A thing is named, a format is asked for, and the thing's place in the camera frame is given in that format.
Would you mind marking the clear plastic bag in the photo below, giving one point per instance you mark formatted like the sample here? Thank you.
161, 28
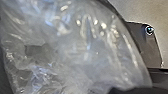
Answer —
66, 50

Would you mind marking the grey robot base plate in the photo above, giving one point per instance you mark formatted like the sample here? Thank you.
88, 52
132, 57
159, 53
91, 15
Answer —
150, 45

